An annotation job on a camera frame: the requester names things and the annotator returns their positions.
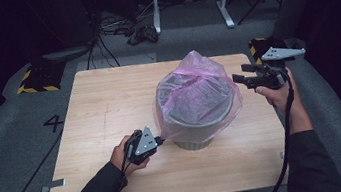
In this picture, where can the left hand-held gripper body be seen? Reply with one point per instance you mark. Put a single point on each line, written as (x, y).
(145, 143)

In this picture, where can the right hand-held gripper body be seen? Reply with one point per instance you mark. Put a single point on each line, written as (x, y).
(273, 76)

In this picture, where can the green plastic bin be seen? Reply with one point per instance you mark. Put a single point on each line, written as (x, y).
(195, 143)

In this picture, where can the pink plastic bag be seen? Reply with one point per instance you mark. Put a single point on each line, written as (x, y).
(198, 92)

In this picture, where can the person's left hand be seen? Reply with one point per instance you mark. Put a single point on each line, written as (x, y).
(120, 158)

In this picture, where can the person's right hand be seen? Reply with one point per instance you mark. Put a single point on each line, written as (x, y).
(291, 109)

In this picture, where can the black yellow striped floor plate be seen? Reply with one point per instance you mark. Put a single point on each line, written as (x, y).
(41, 78)
(257, 46)

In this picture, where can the dark cloth bundle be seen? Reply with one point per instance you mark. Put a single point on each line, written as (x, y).
(143, 34)

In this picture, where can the grey table bracket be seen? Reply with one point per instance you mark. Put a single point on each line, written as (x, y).
(53, 185)

